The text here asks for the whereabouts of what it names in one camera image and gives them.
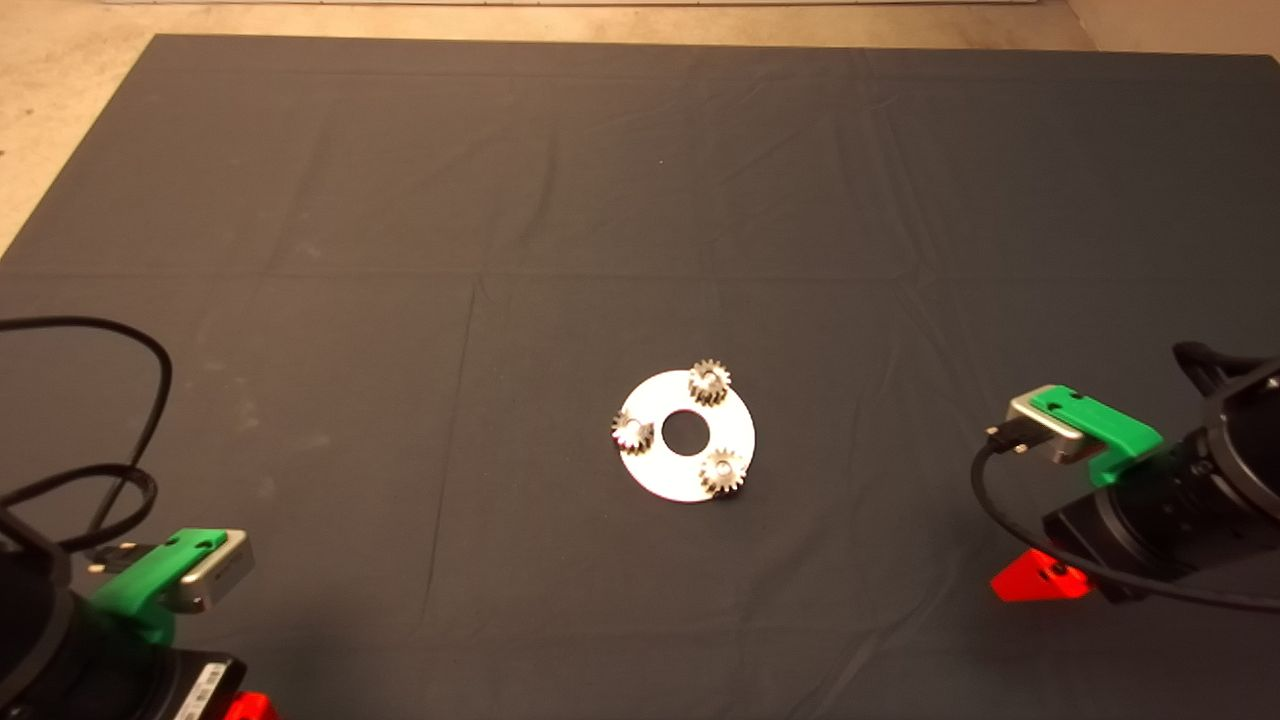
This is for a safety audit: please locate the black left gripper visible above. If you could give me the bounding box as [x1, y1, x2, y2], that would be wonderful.
[150, 650, 279, 720]

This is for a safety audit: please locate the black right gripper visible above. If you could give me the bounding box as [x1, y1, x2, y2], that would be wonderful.
[990, 490, 1191, 605]

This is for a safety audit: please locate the steel planetary gear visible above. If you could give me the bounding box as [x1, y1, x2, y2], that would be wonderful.
[688, 358, 732, 407]
[611, 410, 656, 456]
[699, 448, 748, 497]

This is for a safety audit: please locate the round metal carrier plate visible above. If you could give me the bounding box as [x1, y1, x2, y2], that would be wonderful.
[618, 369, 757, 504]

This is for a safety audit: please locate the dark grey table cloth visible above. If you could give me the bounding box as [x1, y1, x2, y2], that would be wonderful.
[0, 35, 1280, 720]

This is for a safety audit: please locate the silver left camera box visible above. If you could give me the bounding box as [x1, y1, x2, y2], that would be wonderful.
[165, 530, 255, 614]

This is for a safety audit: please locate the silver camera box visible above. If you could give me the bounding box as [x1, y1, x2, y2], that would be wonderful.
[1005, 392, 1106, 466]
[165, 530, 255, 614]

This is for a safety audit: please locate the silver right camera box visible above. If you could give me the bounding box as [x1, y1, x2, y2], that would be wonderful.
[1005, 392, 1106, 466]

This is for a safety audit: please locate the green left camera mount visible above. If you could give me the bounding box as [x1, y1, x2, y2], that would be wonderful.
[88, 528, 228, 646]

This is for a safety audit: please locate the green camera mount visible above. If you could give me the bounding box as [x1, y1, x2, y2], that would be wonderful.
[88, 528, 228, 646]
[1028, 385, 1164, 488]

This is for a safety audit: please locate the green right camera mount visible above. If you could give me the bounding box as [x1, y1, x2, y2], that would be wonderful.
[1028, 385, 1164, 488]

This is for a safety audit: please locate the black left camera cable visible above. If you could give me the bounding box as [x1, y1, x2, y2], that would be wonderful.
[0, 317, 173, 546]

